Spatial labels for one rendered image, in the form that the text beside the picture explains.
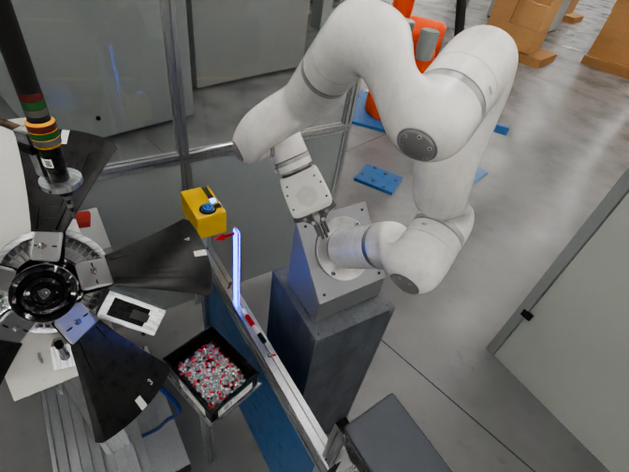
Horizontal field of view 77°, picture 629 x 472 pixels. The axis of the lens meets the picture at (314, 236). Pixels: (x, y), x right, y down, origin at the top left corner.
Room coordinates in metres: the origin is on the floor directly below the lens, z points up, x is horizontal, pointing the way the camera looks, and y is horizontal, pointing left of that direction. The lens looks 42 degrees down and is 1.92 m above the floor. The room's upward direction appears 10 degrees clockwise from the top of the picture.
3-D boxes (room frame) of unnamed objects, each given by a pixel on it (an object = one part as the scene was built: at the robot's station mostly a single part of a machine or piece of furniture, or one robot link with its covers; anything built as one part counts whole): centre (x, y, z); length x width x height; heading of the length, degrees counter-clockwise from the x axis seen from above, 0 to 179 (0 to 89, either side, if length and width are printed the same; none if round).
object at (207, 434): (0.58, 0.27, 0.40); 0.03 x 0.03 x 0.80; 54
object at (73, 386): (0.55, 0.65, 0.46); 0.09 x 0.04 x 0.91; 129
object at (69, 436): (0.62, 0.71, 0.04); 0.62 x 0.46 x 0.08; 39
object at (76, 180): (0.55, 0.49, 1.49); 0.09 x 0.07 x 0.10; 74
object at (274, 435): (0.70, 0.14, 0.45); 0.82 x 0.01 x 0.66; 39
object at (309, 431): (0.70, 0.14, 0.82); 0.90 x 0.04 x 0.08; 39
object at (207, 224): (1.01, 0.39, 1.02); 0.16 x 0.10 x 0.11; 39
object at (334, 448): (0.37, -0.14, 0.96); 0.03 x 0.03 x 0.20; 39
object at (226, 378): (0.54, 0.21, 0.83); 0.19 x 0.14 x 0.04; 55
